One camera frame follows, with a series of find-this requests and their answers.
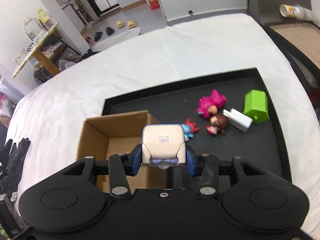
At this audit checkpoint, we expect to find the beige cube robot toy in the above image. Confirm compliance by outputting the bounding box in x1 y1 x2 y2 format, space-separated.
142 124 187 170

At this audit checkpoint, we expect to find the blue red crab figurine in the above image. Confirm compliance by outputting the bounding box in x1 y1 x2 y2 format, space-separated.
181 118 200 141

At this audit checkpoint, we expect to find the brown cardboard box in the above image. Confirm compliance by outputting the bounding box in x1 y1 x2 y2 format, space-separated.
76 110 167 191

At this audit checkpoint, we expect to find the brown-haired girl figurine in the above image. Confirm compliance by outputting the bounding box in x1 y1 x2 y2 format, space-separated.
206 114 228 135

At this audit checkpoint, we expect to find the pink dinosaur figurine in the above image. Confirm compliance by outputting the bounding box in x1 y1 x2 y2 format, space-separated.
196 89 227 119

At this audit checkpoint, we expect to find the white power adapter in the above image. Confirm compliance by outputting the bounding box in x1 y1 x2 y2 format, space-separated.
222 108 253 133

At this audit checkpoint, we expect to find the green hexagonal box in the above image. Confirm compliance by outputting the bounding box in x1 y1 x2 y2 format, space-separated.
243 89 269 124

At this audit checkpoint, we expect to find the black shallow tray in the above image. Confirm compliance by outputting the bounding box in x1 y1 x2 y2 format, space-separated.
102 68 292 181

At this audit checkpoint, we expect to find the black glove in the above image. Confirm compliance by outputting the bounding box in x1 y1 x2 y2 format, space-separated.
1 138 30 203

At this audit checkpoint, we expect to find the black shoe left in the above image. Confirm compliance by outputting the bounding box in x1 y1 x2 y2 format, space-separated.
94 31 103 42

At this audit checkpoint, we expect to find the black shoe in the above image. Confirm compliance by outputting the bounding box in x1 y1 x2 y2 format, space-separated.
105 27 115 36
94 31 103 42

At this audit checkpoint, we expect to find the black shoe right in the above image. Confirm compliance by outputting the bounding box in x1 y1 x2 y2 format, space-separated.
105 27 115 36

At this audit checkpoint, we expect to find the yellow slipper right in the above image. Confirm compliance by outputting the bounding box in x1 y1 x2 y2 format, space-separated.
127 21 137 29

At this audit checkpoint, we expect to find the yellow slipper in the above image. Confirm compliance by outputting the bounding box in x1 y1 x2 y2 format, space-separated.
116 21 125 29
127 21 137 29

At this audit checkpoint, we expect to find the yellow slipper left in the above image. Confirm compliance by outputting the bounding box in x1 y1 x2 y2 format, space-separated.
116 21 125 29

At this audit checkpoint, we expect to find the wooden side table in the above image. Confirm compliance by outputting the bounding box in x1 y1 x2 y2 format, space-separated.
11 23 61 79

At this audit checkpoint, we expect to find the clear glass jar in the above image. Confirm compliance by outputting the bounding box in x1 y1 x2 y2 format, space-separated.
23 17 47 41

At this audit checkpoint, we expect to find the paper cup stack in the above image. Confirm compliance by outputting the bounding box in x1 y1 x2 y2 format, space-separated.
279 4 319 23

